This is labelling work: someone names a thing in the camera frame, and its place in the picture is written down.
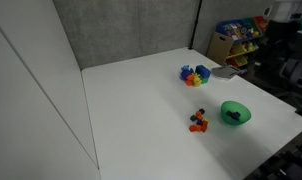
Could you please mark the dark green wooden block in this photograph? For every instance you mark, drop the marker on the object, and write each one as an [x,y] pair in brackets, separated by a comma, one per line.
[193,118]

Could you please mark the grey metal mounting plate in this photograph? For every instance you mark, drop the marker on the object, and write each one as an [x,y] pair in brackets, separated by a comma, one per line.
[226,71]

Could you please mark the purple toy piece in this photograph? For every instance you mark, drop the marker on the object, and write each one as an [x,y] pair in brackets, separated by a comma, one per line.
[185,74]

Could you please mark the yellow wooden block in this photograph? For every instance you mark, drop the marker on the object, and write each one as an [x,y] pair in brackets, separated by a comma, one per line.
[206,120]

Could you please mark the green plastic bowl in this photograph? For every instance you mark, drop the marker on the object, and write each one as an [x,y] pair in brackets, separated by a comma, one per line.
[236,121]

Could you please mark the green toy base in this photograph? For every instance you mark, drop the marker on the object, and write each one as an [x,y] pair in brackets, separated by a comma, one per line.
[205,80]

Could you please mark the blue toy box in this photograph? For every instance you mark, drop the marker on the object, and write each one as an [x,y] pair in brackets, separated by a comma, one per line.
[202,71]

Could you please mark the black wooden block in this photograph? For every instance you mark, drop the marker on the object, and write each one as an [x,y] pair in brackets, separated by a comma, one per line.
[235,115]
[201,111]

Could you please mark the yellow toy piece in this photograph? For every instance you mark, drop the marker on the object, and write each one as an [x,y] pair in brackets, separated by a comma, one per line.
[197,80]

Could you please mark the black stand pole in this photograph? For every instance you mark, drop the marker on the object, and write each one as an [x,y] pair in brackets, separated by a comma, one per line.
[195,25]

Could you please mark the orange toy piece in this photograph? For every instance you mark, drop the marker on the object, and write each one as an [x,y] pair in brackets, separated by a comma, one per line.
[190,80]

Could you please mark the light blue toy piece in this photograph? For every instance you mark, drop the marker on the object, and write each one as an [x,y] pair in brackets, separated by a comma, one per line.
[185,67]

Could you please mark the purple wooden block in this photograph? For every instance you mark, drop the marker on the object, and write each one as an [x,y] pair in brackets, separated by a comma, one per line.
[199,122]

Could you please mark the colourful toy bin shelf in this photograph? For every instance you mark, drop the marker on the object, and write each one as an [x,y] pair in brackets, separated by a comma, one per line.
[241,36]

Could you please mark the black office chair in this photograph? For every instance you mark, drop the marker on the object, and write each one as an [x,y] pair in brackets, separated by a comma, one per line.
[296,66]

